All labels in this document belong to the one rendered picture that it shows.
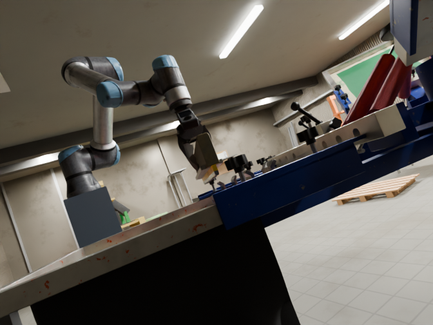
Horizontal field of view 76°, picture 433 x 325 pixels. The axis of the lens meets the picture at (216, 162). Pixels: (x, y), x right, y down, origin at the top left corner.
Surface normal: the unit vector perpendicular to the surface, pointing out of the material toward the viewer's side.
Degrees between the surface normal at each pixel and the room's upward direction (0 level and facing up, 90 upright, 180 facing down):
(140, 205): 90
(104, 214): 90
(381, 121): 90
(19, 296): 90
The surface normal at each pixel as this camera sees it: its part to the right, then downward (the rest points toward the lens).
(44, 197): 0.40, -0.22
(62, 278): 0.11, -0.12
